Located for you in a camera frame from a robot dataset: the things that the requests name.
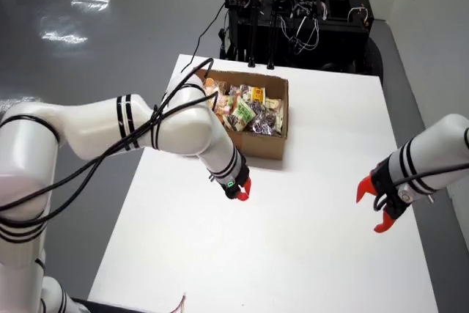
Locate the pastel marshmallow candy bag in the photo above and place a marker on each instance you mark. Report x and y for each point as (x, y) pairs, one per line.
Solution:
(225, 105)

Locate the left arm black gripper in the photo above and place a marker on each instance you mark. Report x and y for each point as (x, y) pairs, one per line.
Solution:
(234, 185)

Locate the purple patterned snack bag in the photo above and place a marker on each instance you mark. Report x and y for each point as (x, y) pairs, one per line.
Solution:
(264, 122)
(257, 107)

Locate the white snack packet green print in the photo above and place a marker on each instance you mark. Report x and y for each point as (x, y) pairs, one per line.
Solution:
(242, 112)

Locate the black equipment cart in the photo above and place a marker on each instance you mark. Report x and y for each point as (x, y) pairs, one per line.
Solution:
(340, 49)

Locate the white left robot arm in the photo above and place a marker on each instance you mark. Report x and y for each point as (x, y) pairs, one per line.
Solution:
(183, 126)

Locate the brown cardboard box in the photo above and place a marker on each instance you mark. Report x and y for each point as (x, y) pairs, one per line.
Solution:
(264, 146)

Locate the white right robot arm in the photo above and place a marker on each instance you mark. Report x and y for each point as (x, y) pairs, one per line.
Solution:
(439, 151)

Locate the small purple green packet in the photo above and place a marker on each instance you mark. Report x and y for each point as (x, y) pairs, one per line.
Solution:
(235, 91)

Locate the white beige snack packet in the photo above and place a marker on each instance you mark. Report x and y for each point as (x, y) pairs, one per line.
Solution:
(275, 109)

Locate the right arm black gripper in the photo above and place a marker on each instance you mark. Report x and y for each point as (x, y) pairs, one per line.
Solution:
(386, 188)

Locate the yellow label snack packet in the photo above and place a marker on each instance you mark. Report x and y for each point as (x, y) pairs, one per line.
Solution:
(254, 94)

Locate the orange round cracker bag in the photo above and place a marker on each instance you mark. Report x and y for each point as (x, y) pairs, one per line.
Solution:
(210, 86)

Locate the black stand pole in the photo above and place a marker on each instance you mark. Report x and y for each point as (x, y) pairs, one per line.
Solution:
(273, 34)
(253, 34)

